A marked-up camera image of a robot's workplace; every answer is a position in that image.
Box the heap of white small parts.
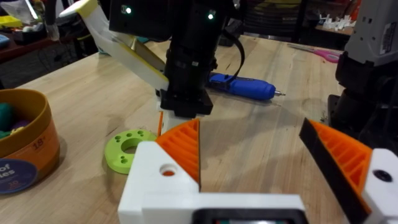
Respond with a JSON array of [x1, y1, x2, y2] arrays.
[[317, 12, 357, 32]]

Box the yellow flat object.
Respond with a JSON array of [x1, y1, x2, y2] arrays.
[[0, 15, 23, 29]]

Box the pink handled scissors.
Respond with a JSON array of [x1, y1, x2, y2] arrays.
[[287, 43, 343, 64]]

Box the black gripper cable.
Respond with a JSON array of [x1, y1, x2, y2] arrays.
[[221, 28, 246, 85]]

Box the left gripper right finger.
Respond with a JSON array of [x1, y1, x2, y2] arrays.
[[298, 117, 398, 224]]

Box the white board with yellow edge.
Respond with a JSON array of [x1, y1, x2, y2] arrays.
[[58, 0, 169, 91]]

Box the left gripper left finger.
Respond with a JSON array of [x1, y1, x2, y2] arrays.
[[118, 118, 201, 224]]

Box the orange round toy tub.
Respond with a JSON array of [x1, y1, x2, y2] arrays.
[[0, 88, 62, 196]]

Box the green disc with holes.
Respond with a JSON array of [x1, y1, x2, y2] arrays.
[[104, 129, 158, 175]]

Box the blue electric screwdriver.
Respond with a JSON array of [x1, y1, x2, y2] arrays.
[[207, 72, 286, 101]]

